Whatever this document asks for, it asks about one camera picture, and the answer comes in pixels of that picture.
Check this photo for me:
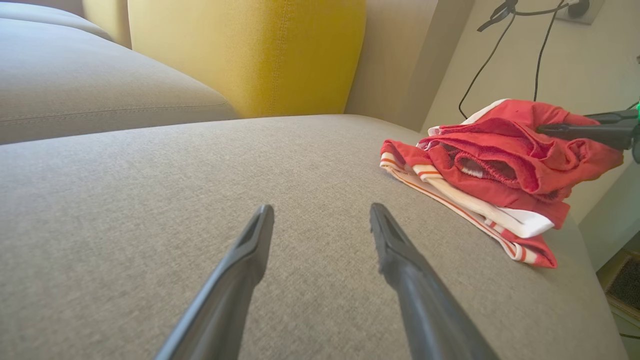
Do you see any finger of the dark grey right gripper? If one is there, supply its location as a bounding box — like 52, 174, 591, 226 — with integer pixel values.
584, 109, 640, 124
536, 120, 640, 151

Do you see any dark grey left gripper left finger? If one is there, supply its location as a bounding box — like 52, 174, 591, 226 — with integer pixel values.
154, 203, 275, 360

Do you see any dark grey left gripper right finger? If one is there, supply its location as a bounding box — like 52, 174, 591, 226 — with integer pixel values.
369, 202, 501, 360

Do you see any red Bulls 23 jersey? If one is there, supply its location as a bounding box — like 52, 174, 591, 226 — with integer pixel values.
379, 139, 571, 269

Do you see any grey fabric sofa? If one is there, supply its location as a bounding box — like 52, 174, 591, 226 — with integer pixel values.
0, 114, 631, 360

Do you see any big yellow sofa back cushion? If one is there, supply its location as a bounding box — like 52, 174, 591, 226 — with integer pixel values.
127, 0, 367, 119

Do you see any grey wall socket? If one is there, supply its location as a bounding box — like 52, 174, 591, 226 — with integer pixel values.
554, 0, 606, 26

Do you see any black wall cable with plug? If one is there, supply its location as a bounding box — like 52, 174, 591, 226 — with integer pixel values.
533, 0, 591, 102

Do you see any black wall cable with clip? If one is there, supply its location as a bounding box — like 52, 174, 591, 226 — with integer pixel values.
458, 0, 518, 120

